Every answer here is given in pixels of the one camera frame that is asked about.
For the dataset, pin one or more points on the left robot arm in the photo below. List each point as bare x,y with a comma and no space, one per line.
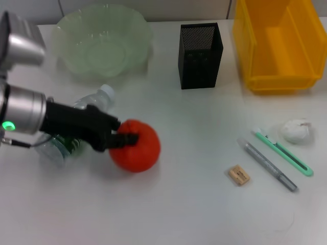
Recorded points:
25,109

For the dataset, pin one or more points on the green utility knife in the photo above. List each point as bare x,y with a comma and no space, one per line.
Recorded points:
283,152

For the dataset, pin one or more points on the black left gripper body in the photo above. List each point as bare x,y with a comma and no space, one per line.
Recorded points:
71,120

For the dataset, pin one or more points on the black mesh pen holder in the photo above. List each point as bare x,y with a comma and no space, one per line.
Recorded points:
199,71

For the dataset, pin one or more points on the white paper ball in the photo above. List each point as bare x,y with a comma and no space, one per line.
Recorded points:
293,131

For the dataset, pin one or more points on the grey pen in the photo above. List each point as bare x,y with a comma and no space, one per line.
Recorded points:
265,162

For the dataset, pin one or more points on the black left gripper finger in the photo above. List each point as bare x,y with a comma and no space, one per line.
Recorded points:
125,140

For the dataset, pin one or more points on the pale green glass fruit plate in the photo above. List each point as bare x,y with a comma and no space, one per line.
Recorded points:
102,51

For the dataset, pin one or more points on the yellow plastic bin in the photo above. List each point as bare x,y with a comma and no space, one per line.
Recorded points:
281,51

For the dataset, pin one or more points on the clear green-label water bottle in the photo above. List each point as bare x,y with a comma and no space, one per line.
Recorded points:
106,95

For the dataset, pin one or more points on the beige eraser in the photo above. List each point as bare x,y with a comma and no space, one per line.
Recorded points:
238,175

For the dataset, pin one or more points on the left wrist camera housing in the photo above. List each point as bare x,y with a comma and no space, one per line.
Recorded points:
23,48

